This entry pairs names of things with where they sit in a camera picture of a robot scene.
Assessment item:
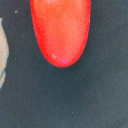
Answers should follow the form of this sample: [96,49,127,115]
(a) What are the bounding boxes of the red toy sausage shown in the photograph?
[30,0,91,67]

